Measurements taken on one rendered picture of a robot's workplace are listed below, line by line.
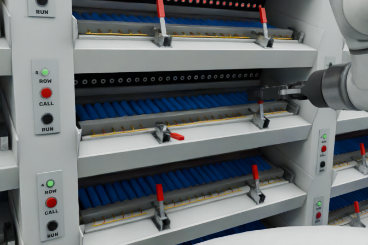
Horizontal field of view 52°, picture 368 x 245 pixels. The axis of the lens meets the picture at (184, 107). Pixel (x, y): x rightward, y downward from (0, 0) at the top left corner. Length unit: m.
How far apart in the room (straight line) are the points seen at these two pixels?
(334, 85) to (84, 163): 0.46
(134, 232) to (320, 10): 0.68
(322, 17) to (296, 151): 0.36
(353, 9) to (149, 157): 0.44
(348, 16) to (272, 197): 0.56
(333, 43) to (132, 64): 0.55
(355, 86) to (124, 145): 0.42
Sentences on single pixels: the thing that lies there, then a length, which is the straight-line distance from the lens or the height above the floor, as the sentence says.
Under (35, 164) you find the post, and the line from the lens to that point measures 0.68.
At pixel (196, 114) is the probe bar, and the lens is 0.85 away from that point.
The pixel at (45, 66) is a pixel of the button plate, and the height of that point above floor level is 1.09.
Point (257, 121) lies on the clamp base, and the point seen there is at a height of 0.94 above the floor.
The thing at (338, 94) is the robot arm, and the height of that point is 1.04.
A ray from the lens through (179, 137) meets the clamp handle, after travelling 0.70.
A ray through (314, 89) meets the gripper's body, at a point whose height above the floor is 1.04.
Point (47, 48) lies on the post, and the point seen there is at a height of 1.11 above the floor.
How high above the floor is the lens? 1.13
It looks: 10 degrees down
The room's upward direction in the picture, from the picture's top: 1 degrees clockwise
